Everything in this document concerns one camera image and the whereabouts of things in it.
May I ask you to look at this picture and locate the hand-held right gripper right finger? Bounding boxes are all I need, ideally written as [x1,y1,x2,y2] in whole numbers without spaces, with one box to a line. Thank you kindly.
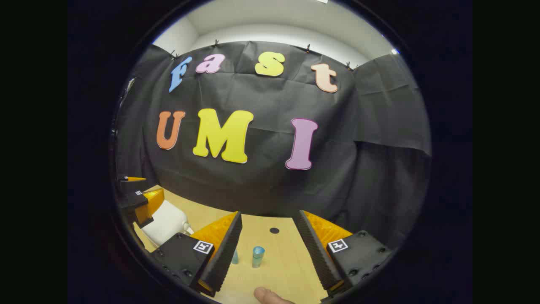
[298,210,395,296]

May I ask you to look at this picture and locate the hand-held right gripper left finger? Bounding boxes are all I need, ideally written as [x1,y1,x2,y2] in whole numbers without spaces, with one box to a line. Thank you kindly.
[151,211,243,297]

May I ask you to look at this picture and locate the white suitcase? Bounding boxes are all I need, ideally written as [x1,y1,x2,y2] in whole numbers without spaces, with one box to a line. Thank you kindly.
[141,200,194,248]

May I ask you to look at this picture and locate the black backdrop cloth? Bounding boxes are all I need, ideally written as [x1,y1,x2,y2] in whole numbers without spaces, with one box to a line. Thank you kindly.
[114,40,432,250]

